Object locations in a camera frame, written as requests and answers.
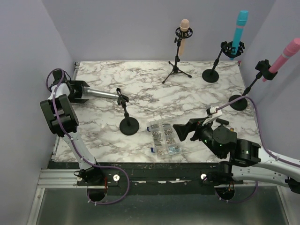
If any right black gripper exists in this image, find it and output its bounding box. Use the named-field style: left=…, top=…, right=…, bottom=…
left=173, top=115, right=224, bottom=158

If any silver mesh microphone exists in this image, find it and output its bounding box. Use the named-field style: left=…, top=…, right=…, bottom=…
left=82, top=87, right=119, bottom=99

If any black round-base mic stand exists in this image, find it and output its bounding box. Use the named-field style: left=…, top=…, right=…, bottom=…
left=116, top=88, right=139, bottom=135

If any black tripod mic stand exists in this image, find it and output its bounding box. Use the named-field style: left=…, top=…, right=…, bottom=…
left=162, top=26, right=194, bottom=84

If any beige microphone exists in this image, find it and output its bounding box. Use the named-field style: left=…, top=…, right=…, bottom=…
left=179, top=19, right=189, bottom=56

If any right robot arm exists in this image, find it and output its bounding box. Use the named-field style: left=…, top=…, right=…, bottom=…
left=173, top=118, right=300, bottom=194

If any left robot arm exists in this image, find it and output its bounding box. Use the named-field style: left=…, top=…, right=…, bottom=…
left=40, top=68, right=105, bottom=185

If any black clip round stand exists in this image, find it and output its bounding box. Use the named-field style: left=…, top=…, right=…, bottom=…
left=228, top=60, right=277, bottom=111

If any blue microphone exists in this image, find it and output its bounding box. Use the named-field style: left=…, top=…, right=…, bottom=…
left=232, top=10, right=248, bottom=55

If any pink microphone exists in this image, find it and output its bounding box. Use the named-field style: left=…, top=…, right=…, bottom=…
left=262, top=38, right=300, bottom=82

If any clear plastic screw box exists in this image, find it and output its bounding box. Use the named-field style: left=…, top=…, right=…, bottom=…
left=147, top=120, right=182, bottom=158

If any black T-shaped tool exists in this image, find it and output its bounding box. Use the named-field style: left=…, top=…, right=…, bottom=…
left=216, top=118, right=229, bottom=126

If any black shock-mount round stand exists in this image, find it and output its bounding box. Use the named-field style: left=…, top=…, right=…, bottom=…
left=202, top=41, right=246, bottom=83

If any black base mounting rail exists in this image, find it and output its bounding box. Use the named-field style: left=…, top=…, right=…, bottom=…
left=48, top=161, right=235, bottom=195

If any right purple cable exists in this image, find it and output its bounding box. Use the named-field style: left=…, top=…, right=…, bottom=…
left=217, top=95, right=300, bottom=168

